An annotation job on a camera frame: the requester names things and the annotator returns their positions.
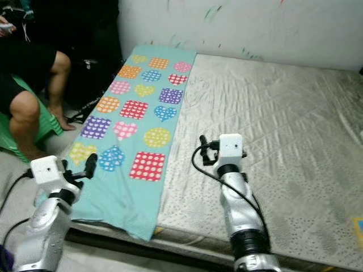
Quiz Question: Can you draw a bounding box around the yellow-edged blue children's book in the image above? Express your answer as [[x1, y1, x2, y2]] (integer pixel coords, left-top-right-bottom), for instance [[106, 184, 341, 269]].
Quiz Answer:
[[353, 217, 363, 250]]

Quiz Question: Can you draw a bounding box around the green plastic stool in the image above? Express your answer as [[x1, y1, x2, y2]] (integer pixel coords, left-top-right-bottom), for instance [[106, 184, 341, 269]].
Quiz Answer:
[[0, 76, 64, 162]]

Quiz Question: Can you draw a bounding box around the teal blanket with dotted shapes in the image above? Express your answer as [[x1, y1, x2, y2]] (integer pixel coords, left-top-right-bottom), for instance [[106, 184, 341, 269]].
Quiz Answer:
[[34, 45, 197, 241]]

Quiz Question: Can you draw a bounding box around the grey quilted mattress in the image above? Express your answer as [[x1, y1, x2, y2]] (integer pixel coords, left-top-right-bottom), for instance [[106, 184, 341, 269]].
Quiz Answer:
[[68, 53, 363, 270]]

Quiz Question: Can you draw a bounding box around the purple plastic bin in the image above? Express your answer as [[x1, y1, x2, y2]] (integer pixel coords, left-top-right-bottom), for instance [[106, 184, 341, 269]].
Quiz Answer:
[[0, 244, 15, 272]]

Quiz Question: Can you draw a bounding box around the seated person in dark shorts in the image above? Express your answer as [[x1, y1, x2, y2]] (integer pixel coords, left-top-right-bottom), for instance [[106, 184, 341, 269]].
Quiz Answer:
[[0, 0, 77, 162]]

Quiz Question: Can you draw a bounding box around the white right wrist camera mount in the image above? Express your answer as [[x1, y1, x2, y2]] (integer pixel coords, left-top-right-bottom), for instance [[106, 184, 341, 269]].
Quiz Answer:
[[216, 134, 246, 168]]

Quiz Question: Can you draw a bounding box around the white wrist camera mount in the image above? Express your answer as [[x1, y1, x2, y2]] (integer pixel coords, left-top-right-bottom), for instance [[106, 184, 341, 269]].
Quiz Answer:
[[216, 134, 246, 168], [29, 156, 71, 196]]

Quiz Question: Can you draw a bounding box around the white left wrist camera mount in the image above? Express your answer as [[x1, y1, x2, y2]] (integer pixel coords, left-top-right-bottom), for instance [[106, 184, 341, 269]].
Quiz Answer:
[[29, 156, 71, 196]]

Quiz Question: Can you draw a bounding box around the black bag with strap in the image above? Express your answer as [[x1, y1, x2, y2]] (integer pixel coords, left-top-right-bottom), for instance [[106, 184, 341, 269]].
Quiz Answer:
[[65, 57, 120, 124]]

